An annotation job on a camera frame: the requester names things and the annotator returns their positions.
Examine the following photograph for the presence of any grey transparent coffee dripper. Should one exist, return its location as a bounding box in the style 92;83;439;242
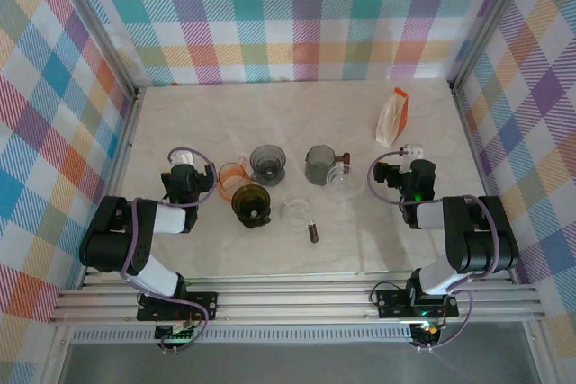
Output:
249;144;288;187

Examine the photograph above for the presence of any right controller circuit board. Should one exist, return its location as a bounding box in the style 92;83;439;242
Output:
411;320;445;347

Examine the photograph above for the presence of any olive transparent coffee dripper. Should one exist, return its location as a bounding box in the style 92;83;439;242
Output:
230;183;274;229

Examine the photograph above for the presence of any grey slotted cable duct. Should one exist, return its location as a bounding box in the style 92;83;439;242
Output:
71;327;413;344

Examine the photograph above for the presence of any aluminium mounting rail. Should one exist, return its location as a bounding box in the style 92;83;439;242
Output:
48;272;549;327

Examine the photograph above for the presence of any coffee filter bag orange top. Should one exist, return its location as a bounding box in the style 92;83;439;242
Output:
373;86;410;148

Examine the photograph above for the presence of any left controller circuit board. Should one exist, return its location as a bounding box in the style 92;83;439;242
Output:
154;320;200;344

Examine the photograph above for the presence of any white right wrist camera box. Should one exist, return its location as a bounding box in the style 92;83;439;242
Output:
398;144;425;174

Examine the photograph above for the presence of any controller circuit board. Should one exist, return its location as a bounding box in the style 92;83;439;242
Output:
154;320;200;344
411;320;445;347

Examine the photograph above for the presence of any aluminium side rail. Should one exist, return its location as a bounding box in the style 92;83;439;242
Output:
76;85;148;290
451;80;518;284

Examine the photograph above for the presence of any clear transparent coffee dripper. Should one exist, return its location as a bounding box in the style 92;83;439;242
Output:
325;164;365;201

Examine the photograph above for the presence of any orange transparent coffee server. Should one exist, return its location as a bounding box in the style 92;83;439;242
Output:
217;156;254;201

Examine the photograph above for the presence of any clear server with wooden handle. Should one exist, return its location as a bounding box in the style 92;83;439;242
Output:
280;196;321;245

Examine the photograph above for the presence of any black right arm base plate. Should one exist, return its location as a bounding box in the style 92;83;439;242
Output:
374;288;461;319

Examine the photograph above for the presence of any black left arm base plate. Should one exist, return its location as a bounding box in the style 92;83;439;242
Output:
136;290;220;323

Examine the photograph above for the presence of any grey server with wooden handle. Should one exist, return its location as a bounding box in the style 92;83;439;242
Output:
303;144;352;188

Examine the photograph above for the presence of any aluminium frame post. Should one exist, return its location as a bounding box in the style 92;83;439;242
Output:
448;0;537;91
48;0;139;96

